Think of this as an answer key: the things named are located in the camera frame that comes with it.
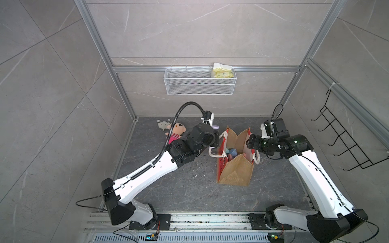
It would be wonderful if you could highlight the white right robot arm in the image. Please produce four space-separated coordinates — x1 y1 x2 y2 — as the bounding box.
246 118 368 243

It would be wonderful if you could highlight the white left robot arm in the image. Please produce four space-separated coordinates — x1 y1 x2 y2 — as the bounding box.
101 123 219 229

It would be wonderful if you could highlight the pink plush doll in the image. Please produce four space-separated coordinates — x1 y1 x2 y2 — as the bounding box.
168 123 186 144

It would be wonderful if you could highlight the white fluffy plush toy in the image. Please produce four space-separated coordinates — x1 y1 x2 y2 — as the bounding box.
157 119 171 131

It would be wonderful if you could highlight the yellow wipes packet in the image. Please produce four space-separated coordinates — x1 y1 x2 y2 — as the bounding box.
211 63 235 79

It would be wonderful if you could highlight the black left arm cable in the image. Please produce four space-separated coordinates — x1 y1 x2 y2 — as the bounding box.
75 101 207 243

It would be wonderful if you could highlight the white wire wall basket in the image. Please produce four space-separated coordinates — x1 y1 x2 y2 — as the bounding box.
164 67 237 96

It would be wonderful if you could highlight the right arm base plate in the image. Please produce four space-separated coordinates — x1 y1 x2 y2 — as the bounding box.
248 212 293 230

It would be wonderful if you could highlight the black wire hook rack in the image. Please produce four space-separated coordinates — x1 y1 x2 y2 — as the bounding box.
311 89 389 172

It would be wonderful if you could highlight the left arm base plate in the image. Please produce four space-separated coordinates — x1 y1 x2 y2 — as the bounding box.
129 214 171 230

